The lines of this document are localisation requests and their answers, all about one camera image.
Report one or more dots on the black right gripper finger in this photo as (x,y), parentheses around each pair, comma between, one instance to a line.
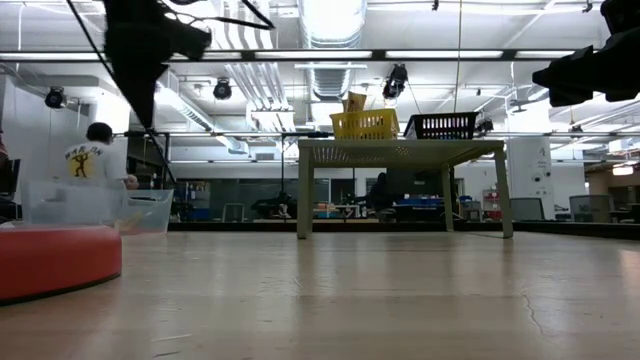
(567,99)
(570,70)

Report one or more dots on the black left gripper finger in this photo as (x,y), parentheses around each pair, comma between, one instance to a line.
(131,85)
(152,80)

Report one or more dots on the black plastic basket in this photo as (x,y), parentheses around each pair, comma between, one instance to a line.
(442,127)

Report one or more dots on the clear plastic bin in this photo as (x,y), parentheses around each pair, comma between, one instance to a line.
(145,215)

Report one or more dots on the yellow plastic basket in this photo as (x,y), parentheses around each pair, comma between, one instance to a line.
(365,127)

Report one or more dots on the large Crayola crayon box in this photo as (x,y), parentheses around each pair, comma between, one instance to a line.
(356,102)

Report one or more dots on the red desk lamp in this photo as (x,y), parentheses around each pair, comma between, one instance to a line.
(55,260)

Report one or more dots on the black ceiling spotlight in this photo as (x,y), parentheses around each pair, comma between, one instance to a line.
(486,126)
(395,82)
(222,90)
(55,98)

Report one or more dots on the white square column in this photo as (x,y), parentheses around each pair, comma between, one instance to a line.
(530,170)

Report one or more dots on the person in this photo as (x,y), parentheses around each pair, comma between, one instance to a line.
(381,195)
(95,160)

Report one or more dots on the gray mesh bin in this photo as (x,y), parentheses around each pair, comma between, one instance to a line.
(591,209)

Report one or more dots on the dark monitor screen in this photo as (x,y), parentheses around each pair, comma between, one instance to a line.
(10,177)

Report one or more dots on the black background equipment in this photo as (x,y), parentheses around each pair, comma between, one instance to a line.
(272,206)

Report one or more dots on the green perforated metal shelf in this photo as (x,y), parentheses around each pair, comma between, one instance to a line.
(400,150)

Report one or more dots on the blue background table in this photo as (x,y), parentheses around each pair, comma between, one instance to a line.
(420,202)

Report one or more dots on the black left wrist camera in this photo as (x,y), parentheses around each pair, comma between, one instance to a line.
(192,40)

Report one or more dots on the black table frame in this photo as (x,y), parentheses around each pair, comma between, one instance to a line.
(508,54)

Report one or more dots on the silver ventilation duct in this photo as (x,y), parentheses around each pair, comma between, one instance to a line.
(332,30)

